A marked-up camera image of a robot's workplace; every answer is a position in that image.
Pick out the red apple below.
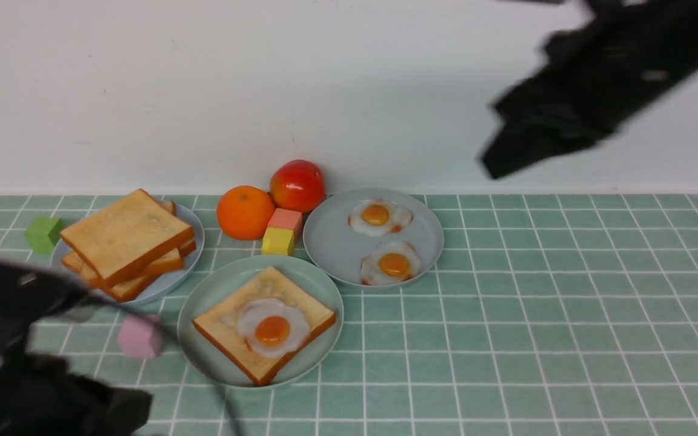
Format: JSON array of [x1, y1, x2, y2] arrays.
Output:
[[270, 159, 326, 214]]

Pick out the green empty front plate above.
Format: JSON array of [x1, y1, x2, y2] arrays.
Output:
[[178, 255, 345, 389]]

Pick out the grey egg plate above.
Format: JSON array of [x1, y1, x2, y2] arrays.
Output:
[[302, 188, 444, 289]]

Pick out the pink cube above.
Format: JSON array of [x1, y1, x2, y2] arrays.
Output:
[[117, 315, 163, 359]]

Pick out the yellow cube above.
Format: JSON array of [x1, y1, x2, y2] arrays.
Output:
[[261, 227, 296, 256]]

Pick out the pink-orange cube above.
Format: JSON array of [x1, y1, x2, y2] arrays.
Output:
[[268, 208, 303, 242]]

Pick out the orange fruit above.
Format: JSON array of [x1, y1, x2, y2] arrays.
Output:
[[216, 185, 275, 241]]

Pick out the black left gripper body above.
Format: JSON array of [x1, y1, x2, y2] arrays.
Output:
[[0, 260, 153, 435]]

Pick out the green cube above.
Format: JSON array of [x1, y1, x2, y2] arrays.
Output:
[[23, 216, 65, 254]]

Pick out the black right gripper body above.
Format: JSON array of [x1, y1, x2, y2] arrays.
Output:
[[480, 1, 698, 180]]

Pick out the fried egg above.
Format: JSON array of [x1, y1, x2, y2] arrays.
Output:
[[360, 240, 422, 286], [236, 299, 311, 359], [347, 199, 414, 237]]

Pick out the grey bread plate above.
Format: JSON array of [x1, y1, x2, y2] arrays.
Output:
[[50, 202, 205, 306]]

